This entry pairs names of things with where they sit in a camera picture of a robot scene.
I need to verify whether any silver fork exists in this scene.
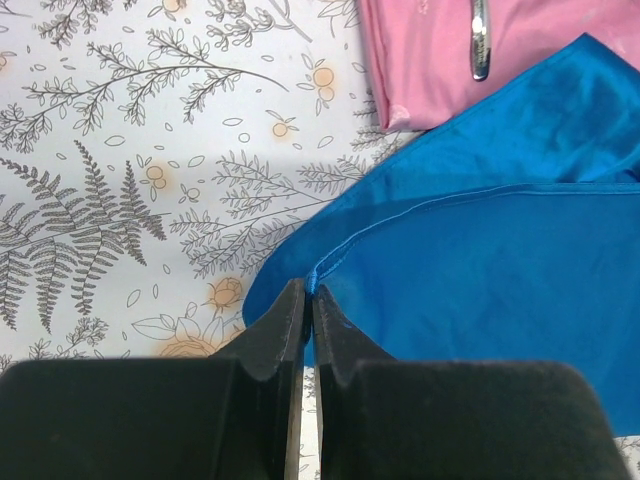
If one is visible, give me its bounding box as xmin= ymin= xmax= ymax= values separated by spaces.
xmin=470 ymin=0 xmax=492 ymax=82

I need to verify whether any pink satin placemat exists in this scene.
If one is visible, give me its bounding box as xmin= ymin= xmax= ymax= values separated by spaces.
xmin=357 ymin=1 xmax=639 ymax=131

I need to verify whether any blue satin napkin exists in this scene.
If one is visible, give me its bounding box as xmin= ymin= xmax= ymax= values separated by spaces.
xmin=243 ymin=35 xmax=639 ymax=437

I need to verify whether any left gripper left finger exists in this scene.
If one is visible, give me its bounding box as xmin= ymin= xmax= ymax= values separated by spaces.
xmin=1 ymin=279 xmax=305 ymax=479

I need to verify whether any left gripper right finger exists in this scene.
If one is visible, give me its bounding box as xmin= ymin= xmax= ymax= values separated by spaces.
xmin=312 ymin=288 xmax=629 ymax=479

